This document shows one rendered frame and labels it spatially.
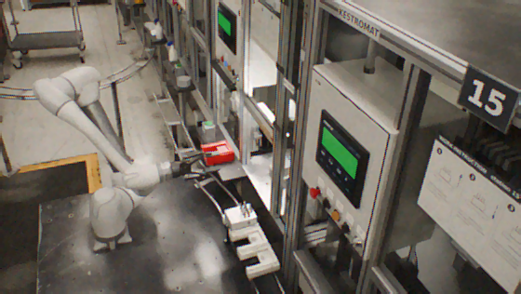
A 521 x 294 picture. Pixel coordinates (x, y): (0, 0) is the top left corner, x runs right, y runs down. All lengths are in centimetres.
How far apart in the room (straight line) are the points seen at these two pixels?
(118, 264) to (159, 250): 20
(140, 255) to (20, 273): 122
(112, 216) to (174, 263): 37
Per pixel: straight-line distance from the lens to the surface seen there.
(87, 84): 224
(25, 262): 342
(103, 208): 225
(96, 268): 232
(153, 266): 227
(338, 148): 134
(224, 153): 241
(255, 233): 212
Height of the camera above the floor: 239
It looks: 30 degrees down
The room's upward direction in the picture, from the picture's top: 2 degrees clockwise
